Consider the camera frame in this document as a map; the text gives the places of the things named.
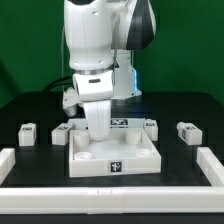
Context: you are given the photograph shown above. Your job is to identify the white obstacle front wall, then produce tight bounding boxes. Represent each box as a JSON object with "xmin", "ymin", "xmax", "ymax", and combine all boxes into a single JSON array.
[{"xmin": 0, "ymin": 187, "xmax": 224, "ymax": 214}]

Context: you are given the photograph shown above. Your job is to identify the white obstacle wall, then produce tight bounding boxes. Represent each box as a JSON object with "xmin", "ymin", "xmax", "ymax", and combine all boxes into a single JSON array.
[
  {"xmin": 0, "ymin": 148, "xmax": 16, "ymax": 185},
  {"xmin": 196, "ymin": 147, "xmax": 224, "ymax": 187},
  {"xmin": 0, "ymin": 187, "xmax": 224, "ymax": 214}
]

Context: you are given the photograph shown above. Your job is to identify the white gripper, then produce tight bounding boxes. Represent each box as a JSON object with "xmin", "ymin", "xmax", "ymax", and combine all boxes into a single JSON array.
[{"xmin": 73, "ymin": 70, "xmax": 113, "ymax": 140}]

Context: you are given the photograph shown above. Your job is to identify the white obstacle left wall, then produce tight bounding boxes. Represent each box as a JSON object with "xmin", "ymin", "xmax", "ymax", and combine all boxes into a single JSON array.
[{"xmin": 0, "ymin": 148, "xmax": 16, "ymax": 185}]

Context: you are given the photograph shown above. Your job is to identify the black cable bundle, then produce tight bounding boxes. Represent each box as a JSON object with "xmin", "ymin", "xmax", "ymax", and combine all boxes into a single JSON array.
[{"xmin": 41, "ymin": 75, "xmax": 74, "ymax": 93}]

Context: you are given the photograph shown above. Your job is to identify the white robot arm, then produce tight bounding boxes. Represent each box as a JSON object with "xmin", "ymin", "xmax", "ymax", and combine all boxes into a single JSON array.
[{"xmin": 64, "ymin": 0, "xmax": 156, "ymax": 140}]

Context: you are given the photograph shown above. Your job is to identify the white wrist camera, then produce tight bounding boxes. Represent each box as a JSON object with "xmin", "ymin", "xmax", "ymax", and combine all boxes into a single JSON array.
[{"xmin": 62, "ymin": 88, "xmax": 83, "ymax": 117}]

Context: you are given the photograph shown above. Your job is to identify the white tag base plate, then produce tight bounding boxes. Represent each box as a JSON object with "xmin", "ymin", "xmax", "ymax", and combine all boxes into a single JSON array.
[{"xmin": 68, "ymin": 118, "xmax": 145, "ymax": 130}]

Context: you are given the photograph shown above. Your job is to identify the white square tabletop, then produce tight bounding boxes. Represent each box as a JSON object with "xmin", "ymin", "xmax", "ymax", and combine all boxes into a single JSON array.
[{"xmin": 69, "ymin": 128, "xmax": 161, "ymax": 178}]

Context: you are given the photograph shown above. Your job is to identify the white obstacle right wall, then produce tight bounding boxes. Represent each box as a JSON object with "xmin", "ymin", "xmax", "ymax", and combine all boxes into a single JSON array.
[{"xmin": 196, "ymin": 147, "xmax": 224, "ymax": 187}]

